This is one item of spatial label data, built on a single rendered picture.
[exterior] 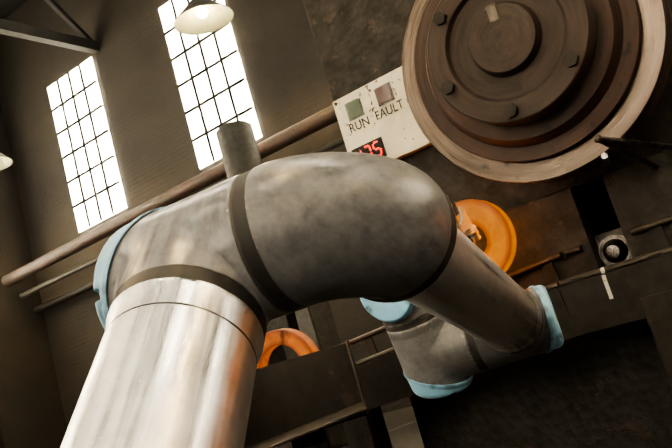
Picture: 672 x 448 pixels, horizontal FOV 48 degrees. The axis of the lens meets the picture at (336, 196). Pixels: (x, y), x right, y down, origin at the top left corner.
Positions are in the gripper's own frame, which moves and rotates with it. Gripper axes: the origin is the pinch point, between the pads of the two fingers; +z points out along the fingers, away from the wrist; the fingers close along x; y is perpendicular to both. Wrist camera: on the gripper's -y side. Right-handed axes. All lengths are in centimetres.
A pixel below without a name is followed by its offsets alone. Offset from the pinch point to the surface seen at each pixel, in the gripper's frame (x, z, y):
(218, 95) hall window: 523, 680, 180
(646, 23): -40.3, 5.1, 20.5
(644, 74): -37.2, 3.0, 13.3
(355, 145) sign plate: 24.0, 19.7, 23.8
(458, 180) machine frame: 4.7, 17.4, 8.1
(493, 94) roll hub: -15.4, -2.6, 20.7
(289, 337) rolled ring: 47.3, -0.4, -7.5
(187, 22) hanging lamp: 398, 510, 227
